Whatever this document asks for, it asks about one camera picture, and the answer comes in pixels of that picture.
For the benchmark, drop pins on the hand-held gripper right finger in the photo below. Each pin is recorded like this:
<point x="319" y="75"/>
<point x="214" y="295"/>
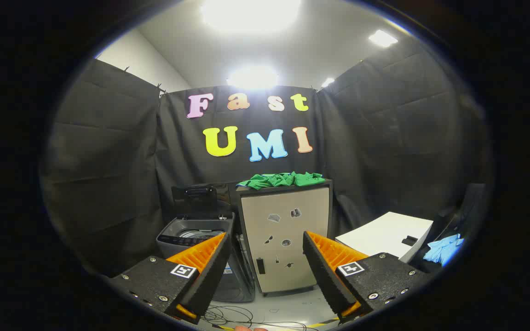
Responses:
<point x="322" y="271"/>

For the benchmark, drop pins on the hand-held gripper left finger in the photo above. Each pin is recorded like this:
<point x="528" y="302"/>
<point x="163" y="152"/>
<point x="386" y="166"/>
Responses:
<point x="210" y="271"/>

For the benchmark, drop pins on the grey washing machine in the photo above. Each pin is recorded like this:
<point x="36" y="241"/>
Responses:
<point x="184" y="227"/>

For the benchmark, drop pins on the green polo shirt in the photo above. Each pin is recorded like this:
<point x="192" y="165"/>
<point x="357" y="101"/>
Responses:
<point x="283" y="180"/>

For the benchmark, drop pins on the white table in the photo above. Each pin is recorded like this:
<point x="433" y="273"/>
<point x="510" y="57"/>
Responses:
<point x="380" y="232"/>

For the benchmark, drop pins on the blue cloth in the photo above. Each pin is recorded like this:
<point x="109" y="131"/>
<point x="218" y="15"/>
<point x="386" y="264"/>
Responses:
<point x="444" y="248"/>

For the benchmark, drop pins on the black backdrop cloth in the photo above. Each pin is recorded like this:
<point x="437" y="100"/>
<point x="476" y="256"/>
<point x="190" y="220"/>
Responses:
<point x="108" y="161"/>

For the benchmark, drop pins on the ceiling light panel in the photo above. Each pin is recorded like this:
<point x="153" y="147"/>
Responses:
<point x="251" y="14"/>
<point x="252" y="77"/>
<point x="383" y="38"/>

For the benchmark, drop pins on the beige cabinet with black frame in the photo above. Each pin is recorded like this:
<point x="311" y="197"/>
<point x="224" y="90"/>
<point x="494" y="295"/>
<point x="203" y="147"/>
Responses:
<point x="304" y="202"/>

